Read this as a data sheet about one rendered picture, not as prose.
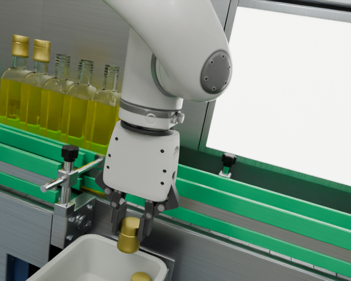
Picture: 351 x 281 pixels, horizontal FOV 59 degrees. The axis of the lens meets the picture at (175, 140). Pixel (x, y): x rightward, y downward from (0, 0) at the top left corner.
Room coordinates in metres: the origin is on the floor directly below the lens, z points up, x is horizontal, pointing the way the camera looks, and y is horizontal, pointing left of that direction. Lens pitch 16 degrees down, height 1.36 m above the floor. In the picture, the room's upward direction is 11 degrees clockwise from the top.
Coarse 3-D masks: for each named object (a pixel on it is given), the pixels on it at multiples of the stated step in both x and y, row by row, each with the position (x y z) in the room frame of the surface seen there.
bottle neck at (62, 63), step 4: (56, 56) 0.66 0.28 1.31; (60, 56) 0.65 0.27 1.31; (64, 56) 0.66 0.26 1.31; (68, 56) 0.66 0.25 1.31; (56, 60) 0.66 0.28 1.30; (60, 60) 0.65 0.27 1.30; (64, 60) 0.66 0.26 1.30; (68, 60) 0.66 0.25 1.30; (56, 64) 0.66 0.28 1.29; (60, 64) 0.65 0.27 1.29; (64, 64) 0.66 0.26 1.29; (68, 64) 0.66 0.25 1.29; (56, 68) 0.66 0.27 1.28; (60, 68) 0.65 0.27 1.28; (64, 68) 0.66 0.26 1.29; (68, 68) 0.66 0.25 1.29; (56, 72) 0.66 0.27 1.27; (60, 72) 0.65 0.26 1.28; (64, 72) 0.66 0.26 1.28; (68, 72) 0.67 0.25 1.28; (56, 76) 0.66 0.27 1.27; (60, 76) 0.65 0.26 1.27; (64, 76) 0.66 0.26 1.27; (68, 76) 0.67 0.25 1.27
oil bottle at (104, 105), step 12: (96, 96) 0.62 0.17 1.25; (108, 96) 0.61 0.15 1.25; (120, 96) 0.64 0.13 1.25; (96, 108) 0.62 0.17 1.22; (108, 108) 0.61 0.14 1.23; (96, 120) 0.61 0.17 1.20; (108, 120) 0.61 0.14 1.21; (96, 132) 0.61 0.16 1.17; (108, 132) 0.61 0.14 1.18; (96, 144) 0.61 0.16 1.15; (108, 144) 0.61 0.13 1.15
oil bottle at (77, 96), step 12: (72, 84) 0.64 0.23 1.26; (84, 84) 0.64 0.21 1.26; (72, 96) 0.63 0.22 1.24; (84, 96) 0.62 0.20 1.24; (72, 108) 0.62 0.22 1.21; (84, 108) 0.62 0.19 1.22; (72, 120) 0.62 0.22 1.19; (84, 120) 0.62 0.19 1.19; (72, 132) 0.62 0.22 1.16; (84, 132) 0.62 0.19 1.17; (72, 144) 0.62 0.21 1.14; (84, 144) 0.63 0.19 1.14
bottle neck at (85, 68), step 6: (84, 60) 0.64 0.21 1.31; (90, 60) 0.66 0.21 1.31; (84, 66) 0.64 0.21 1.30; (90, 66) 0.64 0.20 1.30; (78, 72) 0.64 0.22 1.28; (84, 72) 0.64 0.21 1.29; (90, 72) 0.65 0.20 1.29; (78, 78) 0.64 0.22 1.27; (84, 78) 0.64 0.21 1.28; (90, 78) 0.65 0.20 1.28; (90, 84) 0.65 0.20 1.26
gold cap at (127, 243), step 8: (120, 224) 0.42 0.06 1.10; (128, 224) 0.41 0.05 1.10; (136, 224) 0.42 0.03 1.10; (120, 232) 0.41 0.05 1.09; (128, 232) 0.41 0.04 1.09; (136, 232) 0.41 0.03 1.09; (120, 240) 0.41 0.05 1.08; (128, 240) 0.41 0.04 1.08; (136, 240) 0.41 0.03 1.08; (120, 248) 0.41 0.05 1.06; (128, 248) 0.41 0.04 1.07; (136, 248) 0.41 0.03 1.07
